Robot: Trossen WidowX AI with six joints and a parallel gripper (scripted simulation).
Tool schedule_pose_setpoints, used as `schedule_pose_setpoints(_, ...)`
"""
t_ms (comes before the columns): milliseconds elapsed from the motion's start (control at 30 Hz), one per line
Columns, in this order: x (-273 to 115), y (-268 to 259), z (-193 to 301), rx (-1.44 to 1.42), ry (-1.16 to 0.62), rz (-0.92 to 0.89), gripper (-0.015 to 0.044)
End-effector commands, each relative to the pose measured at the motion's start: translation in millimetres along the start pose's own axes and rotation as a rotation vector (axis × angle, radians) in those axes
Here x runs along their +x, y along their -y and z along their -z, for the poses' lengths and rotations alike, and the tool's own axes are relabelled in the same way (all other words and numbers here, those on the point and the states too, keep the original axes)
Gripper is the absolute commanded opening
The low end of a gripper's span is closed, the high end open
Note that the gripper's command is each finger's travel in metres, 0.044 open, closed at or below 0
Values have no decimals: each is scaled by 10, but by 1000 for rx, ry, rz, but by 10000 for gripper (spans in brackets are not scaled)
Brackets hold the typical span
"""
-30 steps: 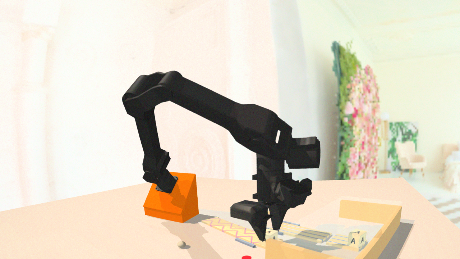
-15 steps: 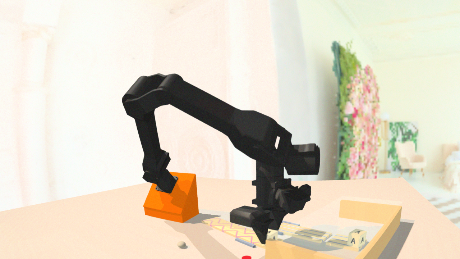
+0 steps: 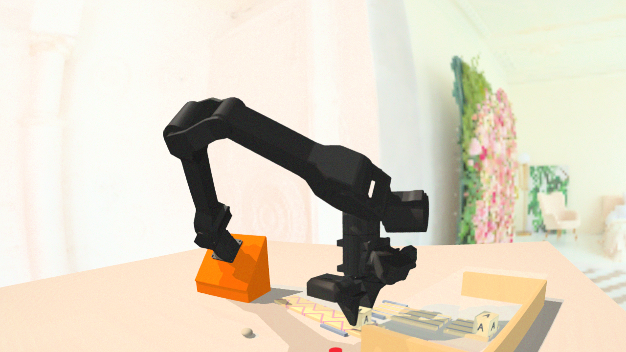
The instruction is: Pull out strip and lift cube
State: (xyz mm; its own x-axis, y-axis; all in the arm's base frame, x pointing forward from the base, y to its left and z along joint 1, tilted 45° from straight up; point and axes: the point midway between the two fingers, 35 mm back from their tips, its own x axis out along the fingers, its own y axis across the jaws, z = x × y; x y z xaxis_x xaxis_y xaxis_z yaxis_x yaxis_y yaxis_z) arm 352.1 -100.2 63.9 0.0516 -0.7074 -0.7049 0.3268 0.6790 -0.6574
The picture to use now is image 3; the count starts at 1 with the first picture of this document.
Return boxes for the pale yellow letter block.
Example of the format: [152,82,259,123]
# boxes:
[346,307,372,330]

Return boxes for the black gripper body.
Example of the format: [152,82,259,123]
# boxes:
[306,232,384,303]

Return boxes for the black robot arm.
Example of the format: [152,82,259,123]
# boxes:
[163,97,429,285]

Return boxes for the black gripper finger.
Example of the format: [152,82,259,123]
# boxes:
[359,280,386,309]
[338,291,367,326]

